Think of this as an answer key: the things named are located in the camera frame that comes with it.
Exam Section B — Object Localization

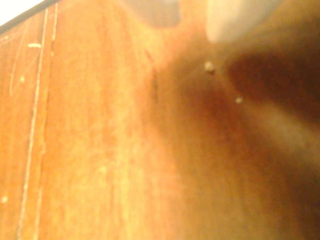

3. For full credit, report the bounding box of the large pale cookie crumb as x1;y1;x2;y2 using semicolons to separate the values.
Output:
204;61;216;75

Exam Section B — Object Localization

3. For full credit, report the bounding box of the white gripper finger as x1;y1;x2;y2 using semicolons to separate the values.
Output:
124;0;182;28
204;0;286;44

